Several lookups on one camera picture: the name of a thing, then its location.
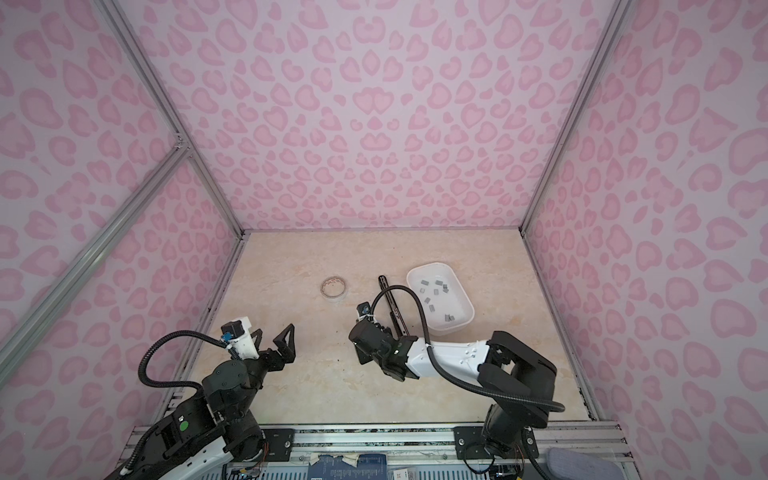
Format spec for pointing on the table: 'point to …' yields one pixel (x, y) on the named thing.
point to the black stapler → (395, 315)
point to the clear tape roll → (333, 286)
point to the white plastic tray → (446, 303)
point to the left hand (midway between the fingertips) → (279, 326)
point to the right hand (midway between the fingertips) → (363, 337)
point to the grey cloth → (570, 464)
